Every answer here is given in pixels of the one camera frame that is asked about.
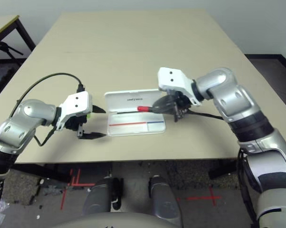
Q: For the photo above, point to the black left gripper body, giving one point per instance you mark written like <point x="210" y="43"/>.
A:
<point x="74" y="122"/>

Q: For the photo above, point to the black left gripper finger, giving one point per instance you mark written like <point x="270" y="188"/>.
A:
<point x="90" y="135"/>
<point x="98" y="109"/>

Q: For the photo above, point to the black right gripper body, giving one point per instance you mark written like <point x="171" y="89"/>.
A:
<point x="181" y="107"/>

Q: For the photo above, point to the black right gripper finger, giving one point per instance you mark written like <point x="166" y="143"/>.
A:
<point x="165" y="101"/>
<point x="163" y="111"/>

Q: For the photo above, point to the green highlighter pen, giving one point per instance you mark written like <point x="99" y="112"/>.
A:
<point x="88" y="116"/>

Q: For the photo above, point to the black whiteboard marker red cap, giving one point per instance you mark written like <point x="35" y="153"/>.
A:
<point x="143" y="108"/>

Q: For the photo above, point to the white plastic pencil case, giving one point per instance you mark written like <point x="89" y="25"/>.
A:
<point x="133" y="128"/>

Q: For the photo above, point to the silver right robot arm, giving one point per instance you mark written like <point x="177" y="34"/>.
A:
<point x="228" y="95"/>

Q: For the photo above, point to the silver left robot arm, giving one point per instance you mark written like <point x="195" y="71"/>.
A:
<point x="31" y="111"/>

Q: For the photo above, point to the grey left robot leg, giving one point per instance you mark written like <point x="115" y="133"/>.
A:
<point x="98" y="194"/>

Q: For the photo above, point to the grey robot leg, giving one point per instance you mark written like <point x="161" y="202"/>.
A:
<point x="98" y="194"/>
<point x="162" y="194"/>

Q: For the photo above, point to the black table foot bar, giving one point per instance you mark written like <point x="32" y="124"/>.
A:
<point x="43" y="173"/>
<point x="222" y="169"/>

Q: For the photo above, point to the dark shaggy floor mat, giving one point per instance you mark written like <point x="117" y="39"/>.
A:
<point x="0" y="78"/>
<point x="193" y="172"/>

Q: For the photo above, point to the grey right robot leg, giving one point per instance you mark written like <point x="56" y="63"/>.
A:
<point x="162" y="194"/>

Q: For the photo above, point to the beige robot torso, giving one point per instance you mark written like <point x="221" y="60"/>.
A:
<point x="109" y="222"/>

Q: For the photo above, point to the black tripod stand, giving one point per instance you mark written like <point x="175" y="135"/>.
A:
<point x="2" y="46"/>

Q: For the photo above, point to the side table with black legs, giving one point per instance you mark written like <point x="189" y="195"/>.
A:
<point x="2" y="25"/>

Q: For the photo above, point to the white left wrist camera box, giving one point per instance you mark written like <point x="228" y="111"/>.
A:
<point x="77" y="102"/>

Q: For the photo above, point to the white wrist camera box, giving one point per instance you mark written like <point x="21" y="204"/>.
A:
<point x="77" y="102"/>
<point x="171" y="78"/>

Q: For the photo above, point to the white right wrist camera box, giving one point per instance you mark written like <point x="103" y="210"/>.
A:
<point x="171" y="78"/>

